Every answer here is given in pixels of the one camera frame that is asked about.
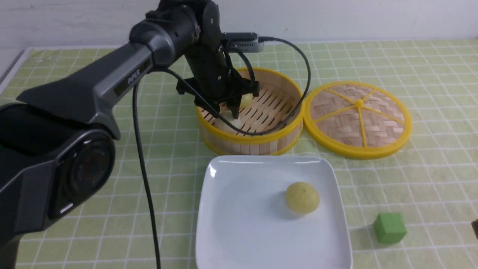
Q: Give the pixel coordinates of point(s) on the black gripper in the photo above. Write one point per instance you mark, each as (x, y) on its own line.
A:
(215, 79)

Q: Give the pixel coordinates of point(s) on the pale white steamed bun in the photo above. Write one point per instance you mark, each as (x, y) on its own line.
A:
(223, 126)

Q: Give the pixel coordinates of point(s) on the yellow steamed bun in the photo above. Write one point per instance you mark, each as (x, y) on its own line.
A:
(246, 100)
(302, 197)

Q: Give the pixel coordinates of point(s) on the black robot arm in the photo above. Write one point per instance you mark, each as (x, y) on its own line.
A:
(57, 139)

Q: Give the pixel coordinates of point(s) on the white square plate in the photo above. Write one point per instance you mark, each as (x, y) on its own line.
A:
(245, 223)

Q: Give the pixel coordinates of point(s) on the yellow-rimmed bamboo steamer basket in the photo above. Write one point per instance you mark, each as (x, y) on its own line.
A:
(278, 96)

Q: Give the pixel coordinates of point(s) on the yellow-rimmed woven steamer lid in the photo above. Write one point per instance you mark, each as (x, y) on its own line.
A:
(357, 120)

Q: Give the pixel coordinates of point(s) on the green cube block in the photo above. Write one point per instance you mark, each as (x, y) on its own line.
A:
(389, 227)

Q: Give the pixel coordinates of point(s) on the green checkered tablecloth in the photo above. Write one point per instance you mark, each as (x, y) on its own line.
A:
(432, 181)

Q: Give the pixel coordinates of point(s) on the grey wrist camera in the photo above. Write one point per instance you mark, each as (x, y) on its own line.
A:
(246, 42)

